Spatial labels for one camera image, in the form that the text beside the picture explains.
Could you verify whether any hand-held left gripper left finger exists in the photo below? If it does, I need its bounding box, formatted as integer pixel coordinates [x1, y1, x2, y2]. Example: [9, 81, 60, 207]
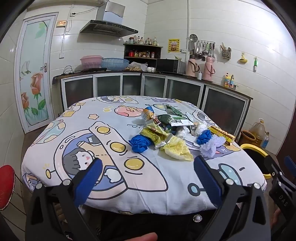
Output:
[25, 158, 103, 241]

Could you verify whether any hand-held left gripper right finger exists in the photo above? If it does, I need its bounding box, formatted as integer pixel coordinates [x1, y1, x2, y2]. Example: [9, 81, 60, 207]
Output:
[194, 155, 271, 241]

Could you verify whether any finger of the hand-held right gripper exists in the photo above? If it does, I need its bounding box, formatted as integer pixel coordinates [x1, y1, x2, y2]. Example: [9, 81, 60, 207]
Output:
[284, 156, 296, 173]
[264, 156, 281, 177]

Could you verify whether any yellow rimmed trash bin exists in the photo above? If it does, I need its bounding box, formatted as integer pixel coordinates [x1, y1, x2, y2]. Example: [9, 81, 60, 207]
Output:
[240, 144, 273, 179]

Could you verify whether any white tissue wad with band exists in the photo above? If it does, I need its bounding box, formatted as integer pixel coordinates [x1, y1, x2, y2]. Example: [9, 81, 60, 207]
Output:
[175, 126, 191, 139]

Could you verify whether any green white milk carton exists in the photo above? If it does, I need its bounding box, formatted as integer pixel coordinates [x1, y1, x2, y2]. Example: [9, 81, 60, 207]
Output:
[159, 115, 193, 127]

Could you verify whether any crushed green milk carton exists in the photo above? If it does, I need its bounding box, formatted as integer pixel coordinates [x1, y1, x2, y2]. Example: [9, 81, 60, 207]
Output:
[163, 104, 186, 116]

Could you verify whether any person's left hand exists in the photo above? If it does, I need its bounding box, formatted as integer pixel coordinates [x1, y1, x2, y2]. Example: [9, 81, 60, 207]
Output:
[120, 232, 159, 241]

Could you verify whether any small clear water bottle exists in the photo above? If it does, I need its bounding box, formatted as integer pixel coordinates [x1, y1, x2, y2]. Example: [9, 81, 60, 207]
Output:
[261, 132, 270, 149]

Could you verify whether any light blue white cloth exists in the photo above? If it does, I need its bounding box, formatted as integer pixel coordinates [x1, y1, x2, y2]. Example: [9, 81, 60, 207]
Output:
[199, 135, 225, 159]

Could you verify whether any large cooking oil bottle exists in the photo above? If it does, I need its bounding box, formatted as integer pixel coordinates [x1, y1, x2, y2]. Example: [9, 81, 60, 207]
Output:
[250, 118, 266, 146]

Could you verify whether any crumpled blue glove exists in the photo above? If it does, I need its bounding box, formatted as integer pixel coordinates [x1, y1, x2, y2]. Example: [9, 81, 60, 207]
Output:
[129, 133, 155, 154]
[196, 130, 213, 146]

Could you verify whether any long yellow red box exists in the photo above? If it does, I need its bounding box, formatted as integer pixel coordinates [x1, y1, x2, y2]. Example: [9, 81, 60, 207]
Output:
[209, 126, 236, 146]

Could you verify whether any cartoon printed tablecloth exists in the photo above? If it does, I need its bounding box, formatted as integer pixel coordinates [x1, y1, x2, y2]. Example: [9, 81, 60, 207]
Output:
[21, 95, 267, 216]

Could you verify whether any silver foil wrapper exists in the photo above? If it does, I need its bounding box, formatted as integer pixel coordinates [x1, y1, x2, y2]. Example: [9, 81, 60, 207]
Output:
[154, 133, 173, 151]

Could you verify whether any yellow snack wrapper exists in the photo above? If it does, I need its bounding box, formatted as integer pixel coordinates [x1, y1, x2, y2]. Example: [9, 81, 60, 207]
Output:
[140, 126, 171, 145]

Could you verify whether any red round stool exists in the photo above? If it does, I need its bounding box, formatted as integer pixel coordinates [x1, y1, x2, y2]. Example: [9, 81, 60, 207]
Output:
[0, 165, 16, 210]

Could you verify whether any yellow blue snack packet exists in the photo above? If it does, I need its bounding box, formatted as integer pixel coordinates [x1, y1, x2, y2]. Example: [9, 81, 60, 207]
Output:
[141, 107, 157, 124]

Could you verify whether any kitchen base cabinet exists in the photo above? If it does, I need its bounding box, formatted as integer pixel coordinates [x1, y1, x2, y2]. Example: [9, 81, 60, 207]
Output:
[53, 70, 253, 142]

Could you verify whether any yellow dish soap bottle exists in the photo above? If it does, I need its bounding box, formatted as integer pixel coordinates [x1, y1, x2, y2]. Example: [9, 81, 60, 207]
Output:
[223, 73, 235, 88]

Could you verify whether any pink thermos flask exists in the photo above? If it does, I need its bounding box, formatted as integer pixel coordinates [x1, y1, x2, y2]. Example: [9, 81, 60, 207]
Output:
[203, 56, 215, 81]
[186, 56, 200, 77]

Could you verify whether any flower printed glass door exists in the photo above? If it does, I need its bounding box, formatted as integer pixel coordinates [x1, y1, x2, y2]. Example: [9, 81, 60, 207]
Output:
[14, 13, 58, 134]

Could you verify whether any pink plastic basin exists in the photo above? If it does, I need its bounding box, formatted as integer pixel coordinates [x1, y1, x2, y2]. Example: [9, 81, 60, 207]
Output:
[80, 55, 104, 70]

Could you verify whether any blue plastic basket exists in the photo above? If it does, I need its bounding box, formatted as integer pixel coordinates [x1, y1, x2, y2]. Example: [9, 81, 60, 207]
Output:
[101, 58, 130, 71]

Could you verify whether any metal chopstick holder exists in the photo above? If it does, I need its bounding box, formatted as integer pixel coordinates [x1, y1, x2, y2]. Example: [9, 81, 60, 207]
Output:
[220, 42, 232, 59]

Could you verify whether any clear bag of food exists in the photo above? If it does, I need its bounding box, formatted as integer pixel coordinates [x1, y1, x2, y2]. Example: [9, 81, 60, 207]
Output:
[126, 61, 148, 72]

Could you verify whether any black microwave oven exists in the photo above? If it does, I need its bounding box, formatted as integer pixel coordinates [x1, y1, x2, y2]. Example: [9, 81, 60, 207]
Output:
[156, 59, 182, 74]

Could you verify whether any rack of hanging utensils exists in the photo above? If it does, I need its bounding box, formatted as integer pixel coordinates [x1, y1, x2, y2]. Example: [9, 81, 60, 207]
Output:
[188, 34, 216, 62]

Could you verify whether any row of seasoning jars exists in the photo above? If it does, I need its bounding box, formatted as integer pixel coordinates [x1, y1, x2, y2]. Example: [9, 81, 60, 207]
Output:
[128, 50, 156, 58]

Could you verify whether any dark wooden spice shelf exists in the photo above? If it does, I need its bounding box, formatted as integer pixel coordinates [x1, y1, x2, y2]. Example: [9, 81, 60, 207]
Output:
[123, 43, 163, 66]

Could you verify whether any row of spice bottles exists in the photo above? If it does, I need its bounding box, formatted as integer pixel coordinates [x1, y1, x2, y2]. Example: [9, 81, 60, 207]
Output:
[128, 36, 160, 46]

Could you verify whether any steel range hood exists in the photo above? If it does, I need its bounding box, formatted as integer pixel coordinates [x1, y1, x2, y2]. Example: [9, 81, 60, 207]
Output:
[80, 2, 139, 37]

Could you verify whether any black cable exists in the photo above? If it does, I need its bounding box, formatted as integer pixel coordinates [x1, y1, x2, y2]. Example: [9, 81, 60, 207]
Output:
[60, 65, 80, 75]

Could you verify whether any yellow wall poster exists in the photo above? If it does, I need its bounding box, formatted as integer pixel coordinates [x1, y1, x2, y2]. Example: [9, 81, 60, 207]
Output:
[168, 39, 181, 53]

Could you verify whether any white wall pipe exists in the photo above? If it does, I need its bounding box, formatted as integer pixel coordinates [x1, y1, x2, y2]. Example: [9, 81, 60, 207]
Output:
[187, 0, 191, 50]

